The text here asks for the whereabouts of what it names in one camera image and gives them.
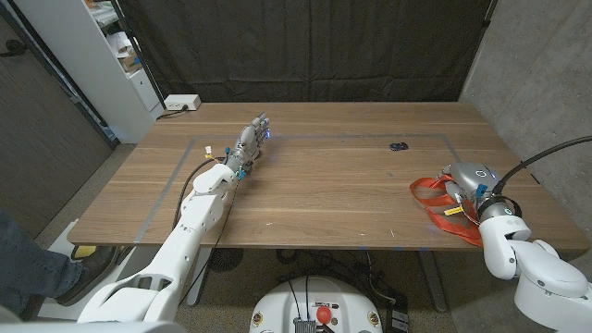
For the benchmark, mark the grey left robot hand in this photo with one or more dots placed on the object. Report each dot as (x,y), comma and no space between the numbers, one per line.
(245,142)

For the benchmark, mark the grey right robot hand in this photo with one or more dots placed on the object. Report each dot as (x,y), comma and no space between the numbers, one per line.
(472,178)

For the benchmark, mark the orange ribbon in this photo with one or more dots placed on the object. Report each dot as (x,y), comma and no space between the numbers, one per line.
(451,222)

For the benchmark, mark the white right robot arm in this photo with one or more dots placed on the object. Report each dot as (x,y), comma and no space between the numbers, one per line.
(536,273)

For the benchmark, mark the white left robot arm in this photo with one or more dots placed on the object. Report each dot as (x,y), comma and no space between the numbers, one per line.
(185,245)

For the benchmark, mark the small dark toy car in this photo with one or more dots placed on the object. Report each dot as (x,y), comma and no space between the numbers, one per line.
(398,146)

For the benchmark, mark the white power outlet box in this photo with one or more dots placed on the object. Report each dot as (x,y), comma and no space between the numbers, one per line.
(181,102)

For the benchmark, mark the grey table leg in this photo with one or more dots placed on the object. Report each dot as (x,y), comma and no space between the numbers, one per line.
(434,282)
(199,277)

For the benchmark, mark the black fabric curtain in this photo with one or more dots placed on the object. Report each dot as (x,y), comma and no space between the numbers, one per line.
(305,46)

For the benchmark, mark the black round floor fan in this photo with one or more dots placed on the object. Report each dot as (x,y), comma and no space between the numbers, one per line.
(225,259)

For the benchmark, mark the cardboard box with blue tape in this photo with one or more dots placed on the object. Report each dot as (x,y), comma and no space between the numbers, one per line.
(130,62)

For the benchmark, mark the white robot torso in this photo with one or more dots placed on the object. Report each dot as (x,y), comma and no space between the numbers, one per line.
(282,305)

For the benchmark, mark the white shelf cabinet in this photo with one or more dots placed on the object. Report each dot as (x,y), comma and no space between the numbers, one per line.
(88,60)

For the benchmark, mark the red emergency stop button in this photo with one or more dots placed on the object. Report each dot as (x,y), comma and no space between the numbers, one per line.
(324,314)

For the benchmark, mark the dark shoe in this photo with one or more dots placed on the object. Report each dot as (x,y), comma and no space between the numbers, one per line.
(90,273)

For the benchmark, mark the person's leg in jeans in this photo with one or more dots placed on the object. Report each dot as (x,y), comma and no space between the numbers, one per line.
(28,273)

